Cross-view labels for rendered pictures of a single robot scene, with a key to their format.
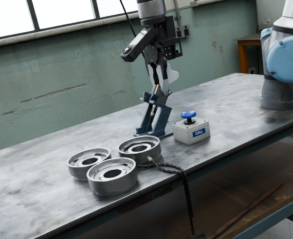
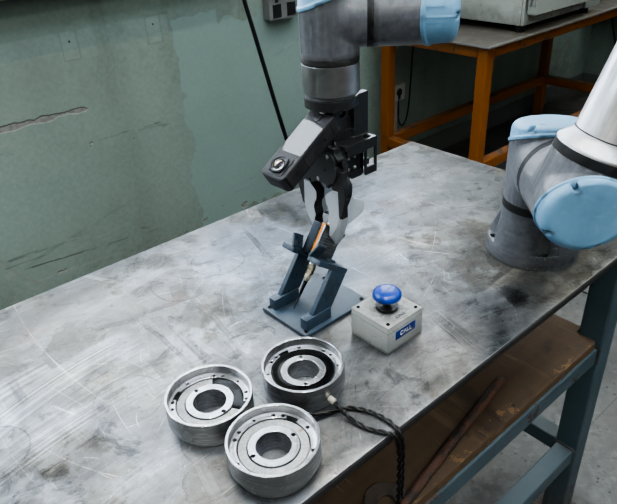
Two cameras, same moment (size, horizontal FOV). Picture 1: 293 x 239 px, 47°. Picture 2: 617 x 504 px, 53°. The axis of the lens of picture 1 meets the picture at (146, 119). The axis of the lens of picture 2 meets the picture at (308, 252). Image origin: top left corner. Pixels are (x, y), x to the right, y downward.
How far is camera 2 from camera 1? 0.32 m
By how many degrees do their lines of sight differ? 18
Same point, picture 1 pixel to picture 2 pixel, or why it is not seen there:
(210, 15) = not seen: outside the picture
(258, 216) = (475, 451)
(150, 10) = (333, 87)
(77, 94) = (67, 129)
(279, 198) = (503, 412)
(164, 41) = (350, 147)
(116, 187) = (292, 484)
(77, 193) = (201, 483)
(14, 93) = not seen: outside the picture
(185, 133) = (384, 333)
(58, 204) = not seen: outside the picture
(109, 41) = (137, 18)
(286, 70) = (572, 231)
